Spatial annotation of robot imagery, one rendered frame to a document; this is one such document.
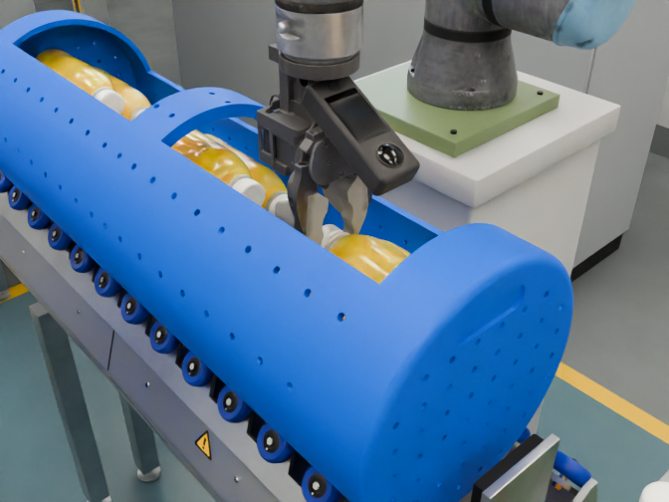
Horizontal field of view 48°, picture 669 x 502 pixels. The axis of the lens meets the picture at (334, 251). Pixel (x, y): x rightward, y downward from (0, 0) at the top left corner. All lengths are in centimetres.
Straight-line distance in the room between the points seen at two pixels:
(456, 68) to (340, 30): 39
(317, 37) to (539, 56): 169
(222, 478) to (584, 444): 142
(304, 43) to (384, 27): 203
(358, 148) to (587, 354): 190
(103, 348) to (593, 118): 75
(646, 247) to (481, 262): 244
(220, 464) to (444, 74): 56
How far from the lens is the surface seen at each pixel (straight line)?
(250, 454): 87
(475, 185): 91
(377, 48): 272
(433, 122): 99
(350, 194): 74
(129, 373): 107
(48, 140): 101
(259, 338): 67
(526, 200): 105
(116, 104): 112
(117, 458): 215
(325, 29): 64
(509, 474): 70
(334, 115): 65
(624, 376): 244
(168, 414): 100
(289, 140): 70
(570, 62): 224
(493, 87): 103
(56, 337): 166
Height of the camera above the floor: 158
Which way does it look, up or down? 35 degrees down
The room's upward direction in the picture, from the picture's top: straight up
